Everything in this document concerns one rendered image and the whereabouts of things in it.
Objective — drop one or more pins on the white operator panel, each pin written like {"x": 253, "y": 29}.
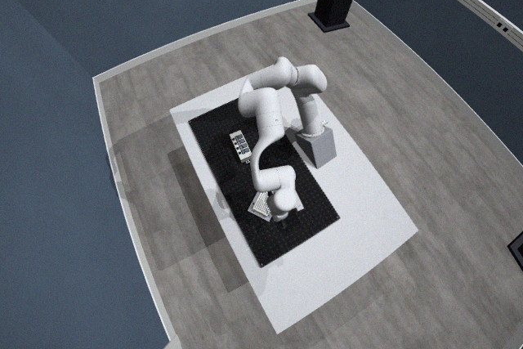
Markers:
{"x": 241, "y": 146}

